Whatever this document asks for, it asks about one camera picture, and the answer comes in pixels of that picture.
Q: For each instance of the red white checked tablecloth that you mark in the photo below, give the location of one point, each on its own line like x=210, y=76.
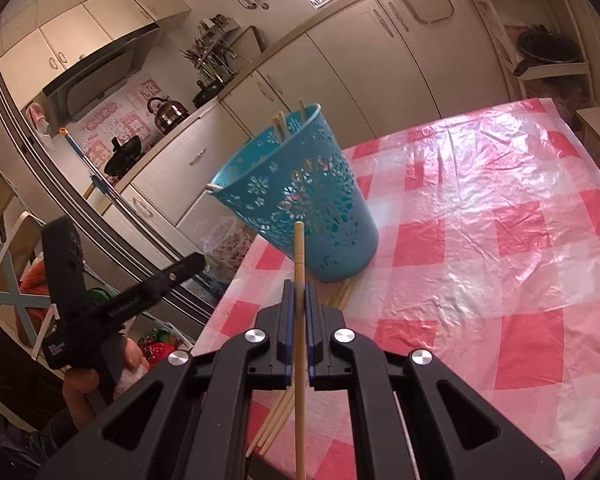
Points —
x=480, y=235

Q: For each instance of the grey sliding door frame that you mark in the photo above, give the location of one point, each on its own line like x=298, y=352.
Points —
x=15, y=110

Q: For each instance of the black wok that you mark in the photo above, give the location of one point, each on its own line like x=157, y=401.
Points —
x=125, y=155

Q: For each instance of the green slipper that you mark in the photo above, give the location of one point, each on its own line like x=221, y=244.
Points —
x=100, y=294

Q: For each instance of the pink hanging cloth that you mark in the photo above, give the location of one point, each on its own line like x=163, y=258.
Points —
x=36, y=117

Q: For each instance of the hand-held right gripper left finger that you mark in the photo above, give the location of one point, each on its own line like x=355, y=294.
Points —
x=289, y=330

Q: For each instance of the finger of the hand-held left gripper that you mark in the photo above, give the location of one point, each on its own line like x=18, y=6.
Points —
x=175, y=275

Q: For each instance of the floral waste bin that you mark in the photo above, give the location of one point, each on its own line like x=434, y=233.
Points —
x=225, y=240

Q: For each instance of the bundle of wooden chopsticks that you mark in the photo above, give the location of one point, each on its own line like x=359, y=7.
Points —
x=275, y=420

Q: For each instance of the pink backsplash stickers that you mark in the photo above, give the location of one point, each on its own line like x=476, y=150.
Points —
x=110, y=120

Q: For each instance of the steel kettle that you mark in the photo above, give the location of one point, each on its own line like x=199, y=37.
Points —
x=167, y=115

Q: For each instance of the white board black rim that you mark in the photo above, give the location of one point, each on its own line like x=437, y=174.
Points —
x=252, y=42

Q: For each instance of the red floral slipper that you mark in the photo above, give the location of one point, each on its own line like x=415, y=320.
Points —
x=157, y=345

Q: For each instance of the black range hood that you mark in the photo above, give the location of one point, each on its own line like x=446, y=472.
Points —
x=100, y=75

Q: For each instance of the single wooden chopstick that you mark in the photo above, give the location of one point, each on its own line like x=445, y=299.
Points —
x=283, y=122
x=300, y=260
x=302, y=110
x=212, y=188
x=276, y=127

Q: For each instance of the white upper wall cabinets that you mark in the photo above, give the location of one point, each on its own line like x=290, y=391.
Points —
x=80, y=35

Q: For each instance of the white blue shoe rack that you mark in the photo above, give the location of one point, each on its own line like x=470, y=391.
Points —
x=0, y=180

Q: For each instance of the black frying pan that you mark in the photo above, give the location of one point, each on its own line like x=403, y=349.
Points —
x=207, y=96

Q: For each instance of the wall utensil rack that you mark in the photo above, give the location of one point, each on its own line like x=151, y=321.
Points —
x=215, y=35

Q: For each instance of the white kitchen base cabinets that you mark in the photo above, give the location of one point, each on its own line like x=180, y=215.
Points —
x=330, y=75

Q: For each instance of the blue perforated plastic basket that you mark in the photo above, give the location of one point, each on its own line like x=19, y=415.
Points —
x=305, y=210

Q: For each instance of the orange plush slipper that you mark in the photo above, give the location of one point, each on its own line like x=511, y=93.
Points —
x=32, y=280

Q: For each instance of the person's left hand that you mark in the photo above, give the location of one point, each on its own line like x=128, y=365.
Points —
x=135, y=355

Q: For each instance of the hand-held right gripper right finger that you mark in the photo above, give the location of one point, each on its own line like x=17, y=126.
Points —
x=310, y=335

